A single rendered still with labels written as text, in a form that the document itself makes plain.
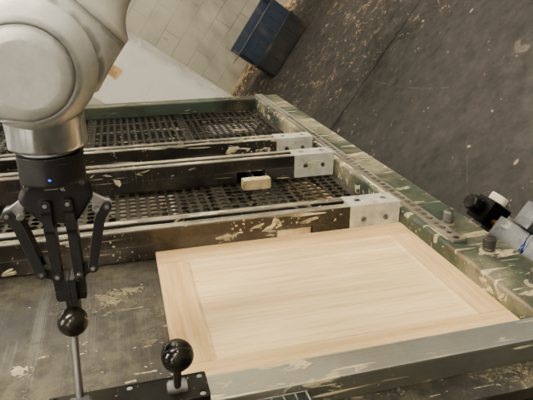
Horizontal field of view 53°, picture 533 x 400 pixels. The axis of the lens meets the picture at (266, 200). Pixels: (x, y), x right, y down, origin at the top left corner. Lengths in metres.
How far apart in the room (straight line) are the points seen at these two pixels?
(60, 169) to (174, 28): 5.59
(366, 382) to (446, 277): 0.36
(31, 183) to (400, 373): 0.55
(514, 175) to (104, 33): 2.13
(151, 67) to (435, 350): 4.23
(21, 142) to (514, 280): 0.82
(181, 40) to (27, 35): 5.82
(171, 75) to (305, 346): 4.14
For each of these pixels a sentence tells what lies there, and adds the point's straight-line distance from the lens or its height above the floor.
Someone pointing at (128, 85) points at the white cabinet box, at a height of 1.18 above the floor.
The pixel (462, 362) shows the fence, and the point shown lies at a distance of 0.87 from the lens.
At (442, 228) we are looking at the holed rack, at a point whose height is 0.89.
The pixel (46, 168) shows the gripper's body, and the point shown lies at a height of 1.65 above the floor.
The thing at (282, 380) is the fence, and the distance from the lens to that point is 0.77.
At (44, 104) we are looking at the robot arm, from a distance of 0.43.
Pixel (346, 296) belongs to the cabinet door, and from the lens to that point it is 0.99.
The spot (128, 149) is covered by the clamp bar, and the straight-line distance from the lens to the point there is 1.70.
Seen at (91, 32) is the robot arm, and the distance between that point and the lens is 0.46.
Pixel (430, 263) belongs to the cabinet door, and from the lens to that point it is 1.13.
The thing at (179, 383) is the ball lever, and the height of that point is 1.39.
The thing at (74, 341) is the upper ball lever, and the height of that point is 1.52.
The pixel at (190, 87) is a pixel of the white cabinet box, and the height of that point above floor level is 0.72.
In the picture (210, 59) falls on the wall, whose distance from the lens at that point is 6.30.
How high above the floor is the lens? 1.68
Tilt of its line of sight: 24 degrees down
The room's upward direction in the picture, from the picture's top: 61 degrees counter-clockwise
